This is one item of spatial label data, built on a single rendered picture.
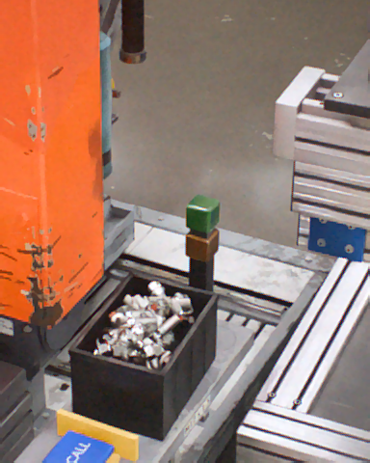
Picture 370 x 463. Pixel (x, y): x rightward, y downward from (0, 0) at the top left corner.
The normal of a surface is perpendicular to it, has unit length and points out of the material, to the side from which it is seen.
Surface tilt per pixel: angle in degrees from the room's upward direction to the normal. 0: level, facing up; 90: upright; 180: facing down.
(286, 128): 90
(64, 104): 90
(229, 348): 0
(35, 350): 90
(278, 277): 0
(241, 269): 0
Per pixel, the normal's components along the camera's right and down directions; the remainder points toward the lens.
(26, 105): -0.44, 0.47
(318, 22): 0.01, -0.85
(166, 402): 0.92, 0.22
